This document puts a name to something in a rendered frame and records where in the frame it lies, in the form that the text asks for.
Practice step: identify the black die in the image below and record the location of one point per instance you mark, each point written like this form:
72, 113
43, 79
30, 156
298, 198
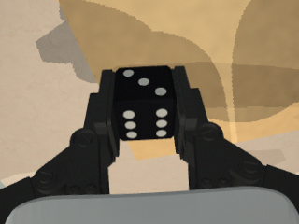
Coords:
145, 103

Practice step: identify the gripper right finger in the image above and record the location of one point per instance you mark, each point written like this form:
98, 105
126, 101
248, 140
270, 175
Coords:
213, 161

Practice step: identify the tan flat mat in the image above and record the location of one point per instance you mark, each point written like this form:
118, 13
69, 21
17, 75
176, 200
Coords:
242, 55

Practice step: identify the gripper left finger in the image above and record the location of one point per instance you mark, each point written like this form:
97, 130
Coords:
83, 165

